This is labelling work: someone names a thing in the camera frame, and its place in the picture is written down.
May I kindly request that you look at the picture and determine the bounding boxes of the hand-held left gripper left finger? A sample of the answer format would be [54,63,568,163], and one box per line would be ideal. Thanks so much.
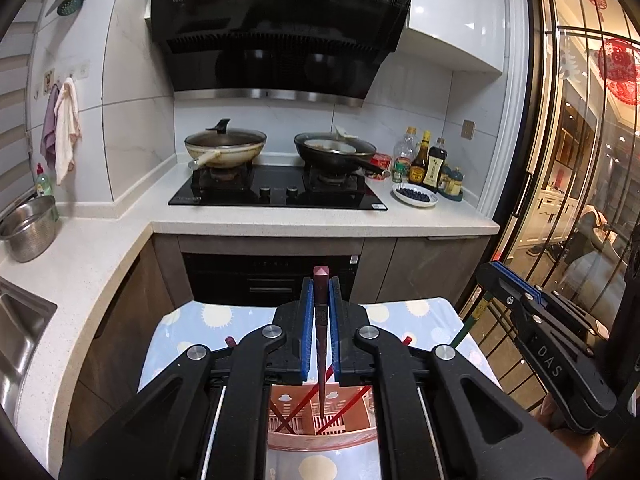
[60,276,316,480]

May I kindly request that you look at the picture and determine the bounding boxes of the red chopstick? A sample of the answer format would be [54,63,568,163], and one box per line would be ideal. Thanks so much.
[272,364,343,433]
[320,334,416,433]

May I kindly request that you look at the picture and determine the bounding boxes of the green dish soap bottle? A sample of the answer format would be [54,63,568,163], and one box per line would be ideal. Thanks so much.
[35,162,60,221]

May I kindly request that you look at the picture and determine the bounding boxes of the pink perforated utensil holder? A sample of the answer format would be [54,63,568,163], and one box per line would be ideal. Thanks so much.
[266,382,379,456]

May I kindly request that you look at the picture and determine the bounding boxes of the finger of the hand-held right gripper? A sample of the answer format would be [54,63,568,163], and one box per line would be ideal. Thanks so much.
[475,260,618,433]
[492,261,609,354]

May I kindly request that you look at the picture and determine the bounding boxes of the brown sauce bottle yellow label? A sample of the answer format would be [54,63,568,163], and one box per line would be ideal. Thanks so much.
[408,131,432,186]

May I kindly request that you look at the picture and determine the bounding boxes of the white kitchen countertop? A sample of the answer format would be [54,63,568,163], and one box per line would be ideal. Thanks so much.
[0,162,501,480]

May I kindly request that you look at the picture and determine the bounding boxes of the black wok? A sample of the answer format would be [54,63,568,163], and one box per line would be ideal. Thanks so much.
[294,132,391,177]

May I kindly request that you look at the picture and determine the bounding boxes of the wall hook rack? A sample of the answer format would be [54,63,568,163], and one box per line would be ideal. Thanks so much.
[42,62,91,92]

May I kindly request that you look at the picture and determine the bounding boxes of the blue polka-dot tablecloth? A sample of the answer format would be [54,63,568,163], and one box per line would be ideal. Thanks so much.
[137,297,501,480]

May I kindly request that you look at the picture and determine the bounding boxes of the black gas stove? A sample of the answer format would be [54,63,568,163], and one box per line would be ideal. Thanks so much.
[167,164,389,212]

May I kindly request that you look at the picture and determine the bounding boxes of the person's right hand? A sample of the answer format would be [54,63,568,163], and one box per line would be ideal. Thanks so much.
[537,392,601,478]

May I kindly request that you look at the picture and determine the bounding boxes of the black range hood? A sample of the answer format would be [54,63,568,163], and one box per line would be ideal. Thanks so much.
[145,0,413,109]

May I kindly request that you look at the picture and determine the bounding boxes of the window blind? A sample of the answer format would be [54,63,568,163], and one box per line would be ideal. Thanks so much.
[0,10,40,211]

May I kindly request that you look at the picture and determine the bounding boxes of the steel sink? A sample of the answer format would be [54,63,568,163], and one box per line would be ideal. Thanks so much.
[0,276,58,411]

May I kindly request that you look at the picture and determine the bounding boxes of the built-in black oven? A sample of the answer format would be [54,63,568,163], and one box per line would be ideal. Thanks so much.
[181,252,363,308]

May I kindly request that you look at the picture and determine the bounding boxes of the beige wok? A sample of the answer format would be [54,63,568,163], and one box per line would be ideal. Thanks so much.
[184,140,268,171]

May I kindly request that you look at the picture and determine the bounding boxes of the dark soy sauce bottle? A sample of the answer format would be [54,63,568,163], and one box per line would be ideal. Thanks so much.
[424,137,449,194]

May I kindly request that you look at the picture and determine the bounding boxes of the steel pot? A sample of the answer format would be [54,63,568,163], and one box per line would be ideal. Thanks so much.
[0,195,58,263]

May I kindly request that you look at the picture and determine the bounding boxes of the brown lower cabinets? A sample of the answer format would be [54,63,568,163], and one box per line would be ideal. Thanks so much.
[65,232,493,441]

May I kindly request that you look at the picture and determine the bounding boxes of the glass sliding door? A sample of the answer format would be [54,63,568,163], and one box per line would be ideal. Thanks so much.
[492,0,640,411]

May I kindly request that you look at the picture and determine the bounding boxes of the red instant noodle bowl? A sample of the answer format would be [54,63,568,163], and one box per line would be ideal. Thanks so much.
[370,152,393,181]

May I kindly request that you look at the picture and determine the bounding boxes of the purple hanging towel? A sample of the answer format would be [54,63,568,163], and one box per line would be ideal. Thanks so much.
[40,85,61,166]

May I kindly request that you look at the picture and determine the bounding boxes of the large red paper-cut decoration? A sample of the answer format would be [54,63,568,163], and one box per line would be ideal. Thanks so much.
[597,37,640,106]

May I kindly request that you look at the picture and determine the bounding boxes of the white plate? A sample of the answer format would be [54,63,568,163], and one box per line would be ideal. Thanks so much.
[391,182,440,208]

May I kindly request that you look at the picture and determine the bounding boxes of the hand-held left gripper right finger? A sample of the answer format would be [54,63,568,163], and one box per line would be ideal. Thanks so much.
[327,276,586,480]

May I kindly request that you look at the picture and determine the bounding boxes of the condiment jar set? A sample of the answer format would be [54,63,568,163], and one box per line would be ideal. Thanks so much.
[442,165,465,198]

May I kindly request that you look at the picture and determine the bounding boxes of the green chopstick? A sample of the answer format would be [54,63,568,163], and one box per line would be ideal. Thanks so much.
[450,287,490,350]

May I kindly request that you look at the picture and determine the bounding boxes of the white hanging towel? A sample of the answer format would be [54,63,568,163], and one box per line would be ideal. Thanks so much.
[53,77,83,186]

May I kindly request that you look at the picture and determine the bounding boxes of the glass lid of beige wok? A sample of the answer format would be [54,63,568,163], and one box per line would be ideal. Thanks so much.
[186,119,267,151]

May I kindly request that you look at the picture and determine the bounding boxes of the maroon chopstick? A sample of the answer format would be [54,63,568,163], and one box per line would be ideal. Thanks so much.
[311,265,331,418]

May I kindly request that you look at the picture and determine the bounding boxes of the clear oil bottle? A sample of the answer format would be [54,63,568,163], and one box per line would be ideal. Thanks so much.
[392,126,420,184]

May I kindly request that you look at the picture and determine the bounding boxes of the glass lid of black wok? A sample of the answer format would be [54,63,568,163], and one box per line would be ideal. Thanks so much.
[295,126,377,157]

